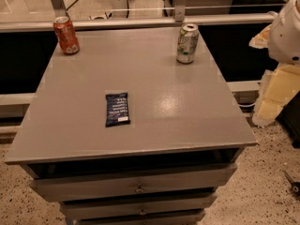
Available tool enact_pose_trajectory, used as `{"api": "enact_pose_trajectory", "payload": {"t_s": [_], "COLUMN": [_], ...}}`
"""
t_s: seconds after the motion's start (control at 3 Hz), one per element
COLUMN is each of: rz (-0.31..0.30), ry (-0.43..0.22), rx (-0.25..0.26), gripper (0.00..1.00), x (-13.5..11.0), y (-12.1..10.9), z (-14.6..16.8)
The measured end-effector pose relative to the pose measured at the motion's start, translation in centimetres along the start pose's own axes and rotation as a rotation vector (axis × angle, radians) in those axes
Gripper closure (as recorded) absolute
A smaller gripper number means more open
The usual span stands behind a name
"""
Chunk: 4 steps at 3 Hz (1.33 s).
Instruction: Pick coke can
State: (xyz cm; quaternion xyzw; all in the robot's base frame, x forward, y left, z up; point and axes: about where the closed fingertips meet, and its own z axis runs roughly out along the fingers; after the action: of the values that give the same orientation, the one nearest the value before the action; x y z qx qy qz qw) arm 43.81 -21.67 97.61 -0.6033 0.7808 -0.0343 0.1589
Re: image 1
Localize dark blue snack packet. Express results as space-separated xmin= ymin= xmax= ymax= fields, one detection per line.
xmin=106 ymin=92 xmax=130 ymax=128

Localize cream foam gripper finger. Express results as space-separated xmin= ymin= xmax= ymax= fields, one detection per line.
xmin=252 ymin=63 xmax=300 ymax=127
xmin=248 ymin=25 xmax=271 ymax=49

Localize bottom grey drawer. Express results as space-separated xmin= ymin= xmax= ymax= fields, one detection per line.
xmin=76 ymin=210 xmax=205 ymax=225

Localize black caster wheel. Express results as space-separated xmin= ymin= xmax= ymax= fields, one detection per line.
xmin=284 ymin=172 xmax=300 ymax=196

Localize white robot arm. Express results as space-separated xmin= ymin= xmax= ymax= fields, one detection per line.
xmin=248 ymin=0 xmax=300 ymax=127

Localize white cable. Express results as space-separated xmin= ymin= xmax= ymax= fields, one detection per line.
xmin=237 ymin=98 xmax=259 ymax=109

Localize grey drawer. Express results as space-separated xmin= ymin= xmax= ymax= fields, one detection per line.
xmin=30 ymin=163 xmax=237 ymax=202
xmin=76 ymin=210 xmax=205 ymax=225
xmin=61 ymin=193 xmax=217 ymax=219

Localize top grey drawer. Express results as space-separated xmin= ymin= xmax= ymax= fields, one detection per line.
xmin=30 ymin=163 xmax=237 ymax=202

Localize green and white soda can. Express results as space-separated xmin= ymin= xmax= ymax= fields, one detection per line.
xmin=176 ymin=23 xmax=200 ymax=64

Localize grey drawer cabinet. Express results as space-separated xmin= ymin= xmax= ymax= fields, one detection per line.
xmin=4 ymin=26 xmax=259 ymax=225

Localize grey metal railing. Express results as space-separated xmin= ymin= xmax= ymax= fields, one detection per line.
xmin=0 ymin=0 xmax=289 ymax=33

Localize middle grey drawer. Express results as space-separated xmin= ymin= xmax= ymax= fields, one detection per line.
xmin=61 ymin=193 xmax=217 ymax=219

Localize orange-red soda can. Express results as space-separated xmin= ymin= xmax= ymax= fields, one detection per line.
xmin=53 ymin=16 xmax=80 ymax=54

